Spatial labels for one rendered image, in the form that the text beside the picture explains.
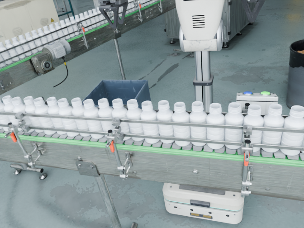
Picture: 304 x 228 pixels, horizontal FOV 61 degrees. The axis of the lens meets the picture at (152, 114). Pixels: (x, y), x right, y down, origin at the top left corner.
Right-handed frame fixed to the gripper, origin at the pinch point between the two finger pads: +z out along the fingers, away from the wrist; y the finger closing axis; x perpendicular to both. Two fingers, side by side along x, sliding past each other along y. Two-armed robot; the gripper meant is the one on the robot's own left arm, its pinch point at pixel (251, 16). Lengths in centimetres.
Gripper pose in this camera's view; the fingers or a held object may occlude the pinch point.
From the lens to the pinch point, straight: 91.1
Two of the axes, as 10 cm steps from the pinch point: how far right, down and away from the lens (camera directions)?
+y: 2.9, -5.6, 7.7
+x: -9.5, -0.5, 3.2
